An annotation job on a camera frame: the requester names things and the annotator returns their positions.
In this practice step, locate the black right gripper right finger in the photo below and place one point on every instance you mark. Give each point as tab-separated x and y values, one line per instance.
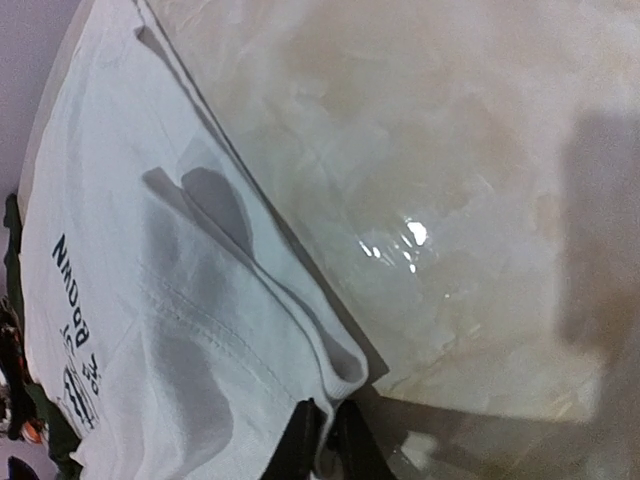
353	442

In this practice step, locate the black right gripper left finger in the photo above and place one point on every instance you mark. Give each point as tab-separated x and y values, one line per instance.
295	454

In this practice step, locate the orange white folded garment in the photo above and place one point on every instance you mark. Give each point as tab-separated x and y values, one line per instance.
32	431

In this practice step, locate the dark green garment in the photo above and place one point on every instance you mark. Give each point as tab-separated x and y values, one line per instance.
25	396

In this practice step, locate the navy blue garment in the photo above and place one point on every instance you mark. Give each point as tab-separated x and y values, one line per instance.
20	470

